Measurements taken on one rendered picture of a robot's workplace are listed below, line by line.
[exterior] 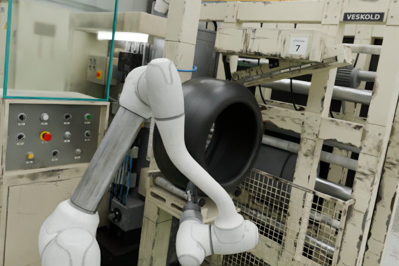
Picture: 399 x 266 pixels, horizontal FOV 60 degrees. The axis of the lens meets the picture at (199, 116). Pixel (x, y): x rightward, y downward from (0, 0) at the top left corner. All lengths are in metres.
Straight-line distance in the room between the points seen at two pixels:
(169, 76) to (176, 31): 0.87
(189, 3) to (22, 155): 1.16
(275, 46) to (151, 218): 1.19
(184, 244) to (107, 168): 0.37
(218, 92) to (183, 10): 0.53
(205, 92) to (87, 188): 0.68
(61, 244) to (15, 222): 0.94
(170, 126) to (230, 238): 0.44
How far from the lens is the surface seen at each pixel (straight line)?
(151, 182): 1.92
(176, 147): 1.13
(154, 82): 1.07
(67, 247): 1.10
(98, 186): 1.25
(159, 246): 2.20
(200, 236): 1.27
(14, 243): 2.08
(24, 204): 2.01
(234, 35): 1.98
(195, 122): 1.53
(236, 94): 1.66
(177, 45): 1.90
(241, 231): 1.25
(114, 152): 1.23
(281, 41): 1.81
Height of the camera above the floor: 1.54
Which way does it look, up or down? 8 degrees down
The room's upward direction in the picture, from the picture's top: 8 degrees clockwise
